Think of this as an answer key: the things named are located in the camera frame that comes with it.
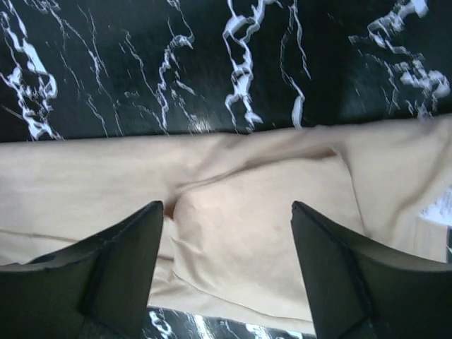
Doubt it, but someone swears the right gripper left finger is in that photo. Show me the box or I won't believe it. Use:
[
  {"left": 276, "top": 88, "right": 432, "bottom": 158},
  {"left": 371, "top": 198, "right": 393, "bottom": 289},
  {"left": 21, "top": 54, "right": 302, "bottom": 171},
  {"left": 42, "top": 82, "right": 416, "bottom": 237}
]
[{"left": 1, "top": 201, "right": 164, "bottom": 338}]

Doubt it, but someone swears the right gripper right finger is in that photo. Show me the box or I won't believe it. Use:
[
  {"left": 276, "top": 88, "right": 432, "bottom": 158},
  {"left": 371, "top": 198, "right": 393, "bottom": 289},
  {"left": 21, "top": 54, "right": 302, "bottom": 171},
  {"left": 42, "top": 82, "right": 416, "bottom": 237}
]
[{"left": 291, "top": 201, "right": 451, "bottom": 338}]

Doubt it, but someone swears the beige t shirt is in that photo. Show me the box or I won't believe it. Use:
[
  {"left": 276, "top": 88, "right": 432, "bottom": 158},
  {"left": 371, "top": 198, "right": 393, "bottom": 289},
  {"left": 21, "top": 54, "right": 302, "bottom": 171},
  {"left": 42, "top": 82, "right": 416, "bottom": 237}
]
[{"left": 1, "top": 115, "right": 451, "bottom": 334}]

